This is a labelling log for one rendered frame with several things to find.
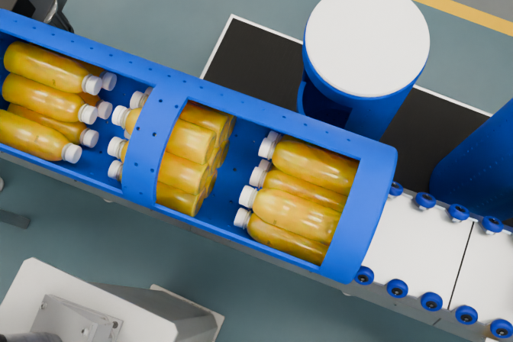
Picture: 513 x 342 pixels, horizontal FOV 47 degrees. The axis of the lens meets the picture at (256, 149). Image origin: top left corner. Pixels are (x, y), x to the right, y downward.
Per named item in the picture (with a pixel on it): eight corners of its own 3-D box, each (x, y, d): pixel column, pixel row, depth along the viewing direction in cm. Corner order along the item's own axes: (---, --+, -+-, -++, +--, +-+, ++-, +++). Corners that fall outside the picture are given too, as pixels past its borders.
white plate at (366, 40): (355, -40, 136) (354, -37, 137) (280, 46, 131) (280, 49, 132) (454, 28, 131) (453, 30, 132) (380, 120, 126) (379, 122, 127)
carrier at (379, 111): (324, 92, 222) (276, 149, 217) (353, -39, 137) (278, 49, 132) (385, 137, 216) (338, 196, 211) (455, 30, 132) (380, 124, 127)
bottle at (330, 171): (362, 167, 111) (272, 134, 114) (350, 201, 113) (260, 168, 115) (362, 162, 118) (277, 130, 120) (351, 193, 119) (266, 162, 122)
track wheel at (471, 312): (482, 317, 120) (482, 309, 121) (460, 308, 120) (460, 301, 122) (472, 329, 122) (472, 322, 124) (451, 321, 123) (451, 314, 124)
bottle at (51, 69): (21, 33, 125) (99, 62, 123) (24, 61, 130) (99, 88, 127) (0, 49, 120) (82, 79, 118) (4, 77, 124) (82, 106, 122)
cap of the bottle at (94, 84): (95, 72, 123) (102, 74, 122) (95, 86, 125) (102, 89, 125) (85, 81, 120) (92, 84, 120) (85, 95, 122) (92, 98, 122)
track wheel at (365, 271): (376, 276, 122) (377, 269, 124) (356, 269, 123) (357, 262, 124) (369, 289, 125) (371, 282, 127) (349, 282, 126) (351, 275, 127)
